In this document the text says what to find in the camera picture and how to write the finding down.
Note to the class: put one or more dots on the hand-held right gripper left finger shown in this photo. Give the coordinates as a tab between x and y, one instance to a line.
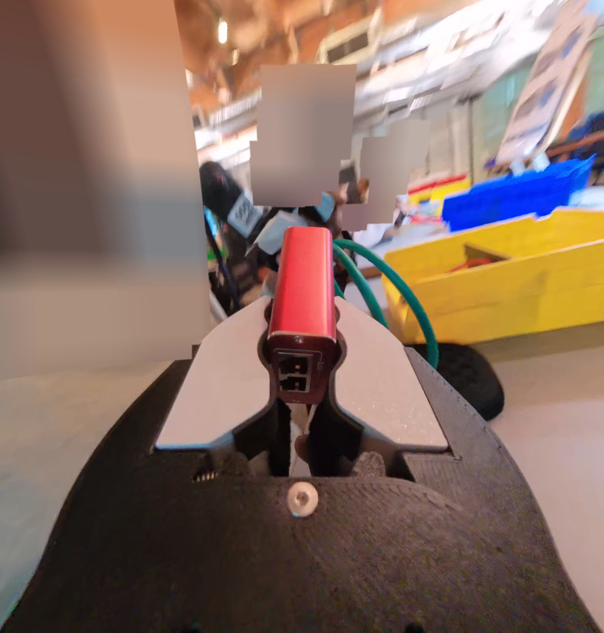
217	385

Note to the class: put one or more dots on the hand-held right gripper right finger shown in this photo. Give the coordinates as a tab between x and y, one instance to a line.
386	390

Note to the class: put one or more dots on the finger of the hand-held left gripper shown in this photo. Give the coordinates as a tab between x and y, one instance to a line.
272	232
327	205

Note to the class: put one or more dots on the red ethernet splitter box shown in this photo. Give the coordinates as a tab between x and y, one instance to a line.
304	282

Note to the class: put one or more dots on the yellow plastic bin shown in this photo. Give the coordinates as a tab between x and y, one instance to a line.
443	190
519	287

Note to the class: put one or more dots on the black foam mat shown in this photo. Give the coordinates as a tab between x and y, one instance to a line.
470	381

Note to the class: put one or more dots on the black bin divider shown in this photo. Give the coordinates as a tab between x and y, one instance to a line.
487	251

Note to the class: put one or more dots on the blue plastic bin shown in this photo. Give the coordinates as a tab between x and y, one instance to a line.
509	198

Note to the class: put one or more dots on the instruction sign board on stand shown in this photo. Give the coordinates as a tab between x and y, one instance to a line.
549	84

